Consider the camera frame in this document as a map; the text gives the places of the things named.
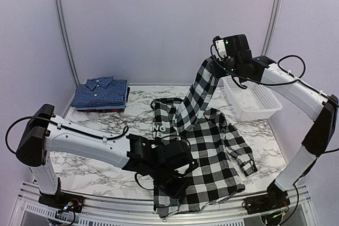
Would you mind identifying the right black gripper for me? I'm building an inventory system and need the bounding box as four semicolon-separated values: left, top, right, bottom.
212;58;240;78

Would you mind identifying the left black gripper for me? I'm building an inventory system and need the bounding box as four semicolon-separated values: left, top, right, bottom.
151;165;192;200

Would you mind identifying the black white plaid shirt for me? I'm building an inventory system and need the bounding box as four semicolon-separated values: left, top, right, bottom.
150;57;257;218

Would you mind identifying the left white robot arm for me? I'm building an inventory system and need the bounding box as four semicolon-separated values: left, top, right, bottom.
7;104;198;207

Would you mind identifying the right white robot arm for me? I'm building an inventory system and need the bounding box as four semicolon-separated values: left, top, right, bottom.
212;56;338;209

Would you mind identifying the white plastic basket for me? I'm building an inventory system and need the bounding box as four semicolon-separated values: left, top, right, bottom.
222;76;282;121

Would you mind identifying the blue checked folded shirt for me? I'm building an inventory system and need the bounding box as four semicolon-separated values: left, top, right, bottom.
71;76;129;108

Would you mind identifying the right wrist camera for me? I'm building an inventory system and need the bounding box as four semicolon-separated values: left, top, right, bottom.
212;34;252;63

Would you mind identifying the right wall aluminium rail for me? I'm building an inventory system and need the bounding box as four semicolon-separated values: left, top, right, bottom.
260;0;282;56

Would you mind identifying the wall aluminium rail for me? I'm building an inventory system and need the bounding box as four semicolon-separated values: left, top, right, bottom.
54;0;80;88
260;0;282;56

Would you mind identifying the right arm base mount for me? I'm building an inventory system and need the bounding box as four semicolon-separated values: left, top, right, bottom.
242;194;290;214

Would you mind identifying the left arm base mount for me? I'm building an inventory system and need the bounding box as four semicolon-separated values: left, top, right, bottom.
38;192;84;213

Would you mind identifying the front aluminium frame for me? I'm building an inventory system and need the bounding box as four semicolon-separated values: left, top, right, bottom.
7;182;319;225

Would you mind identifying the left wall aluminium rail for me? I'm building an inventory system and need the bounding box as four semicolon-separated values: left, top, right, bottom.
54;0;80;88

